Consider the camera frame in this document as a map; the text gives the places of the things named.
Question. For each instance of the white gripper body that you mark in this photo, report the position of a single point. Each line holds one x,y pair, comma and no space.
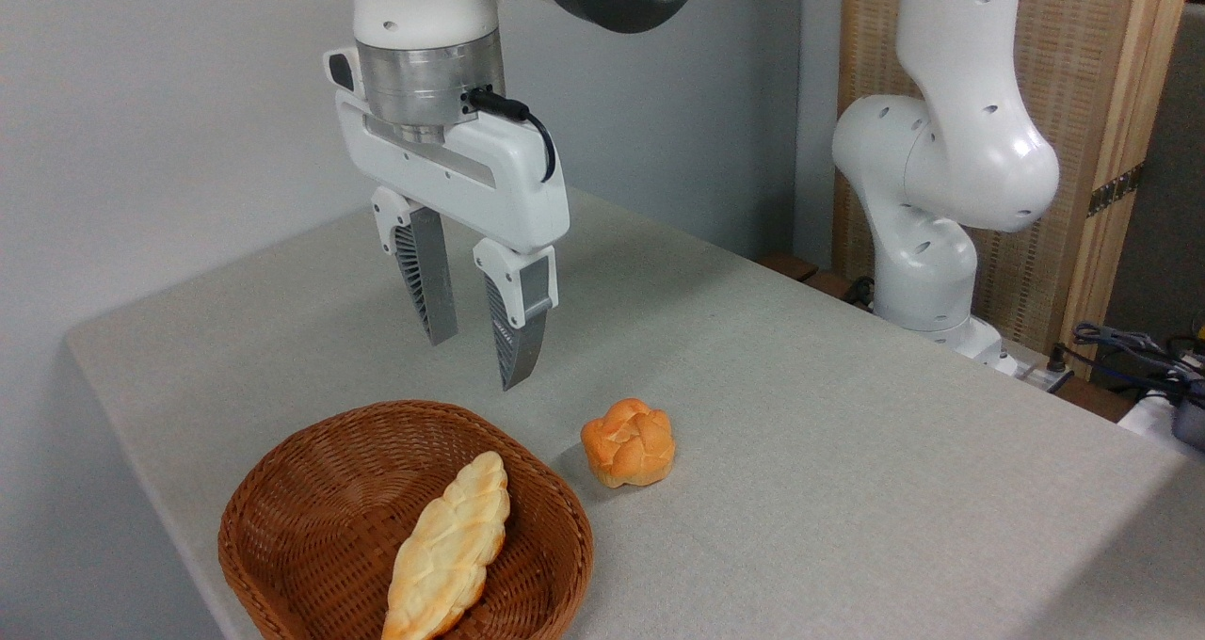
508,184

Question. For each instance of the long braided bread loaf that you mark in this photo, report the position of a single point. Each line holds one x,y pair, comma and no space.
450,551

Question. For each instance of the metal screen hinge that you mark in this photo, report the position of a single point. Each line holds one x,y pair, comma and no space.
1116,190

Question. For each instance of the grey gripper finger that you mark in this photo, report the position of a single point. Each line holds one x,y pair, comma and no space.
520,325
428,273

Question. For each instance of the round orange bread bun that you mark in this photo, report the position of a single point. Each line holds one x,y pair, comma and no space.
629,442

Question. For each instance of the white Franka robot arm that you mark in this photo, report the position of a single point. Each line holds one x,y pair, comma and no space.
424,0

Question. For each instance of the wooden woven folding screen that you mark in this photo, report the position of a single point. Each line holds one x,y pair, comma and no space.
1092,75

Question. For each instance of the brown wicker basket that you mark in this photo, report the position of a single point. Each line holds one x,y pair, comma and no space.
320,499

